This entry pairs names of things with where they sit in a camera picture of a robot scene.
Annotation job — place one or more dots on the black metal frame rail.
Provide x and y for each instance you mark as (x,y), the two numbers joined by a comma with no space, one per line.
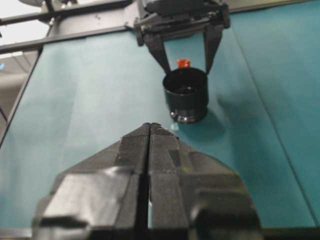
(50,38)
(30,17)

